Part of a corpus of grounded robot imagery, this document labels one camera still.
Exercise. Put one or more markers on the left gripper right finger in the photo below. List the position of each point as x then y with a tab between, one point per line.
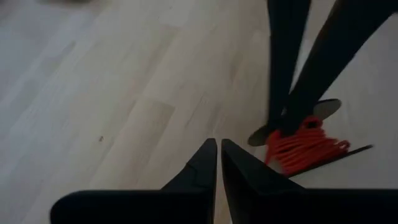
295	208

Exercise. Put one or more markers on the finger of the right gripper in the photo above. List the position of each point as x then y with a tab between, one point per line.
342	46
284	46

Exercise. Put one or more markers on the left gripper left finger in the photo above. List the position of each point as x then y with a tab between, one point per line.
140	208

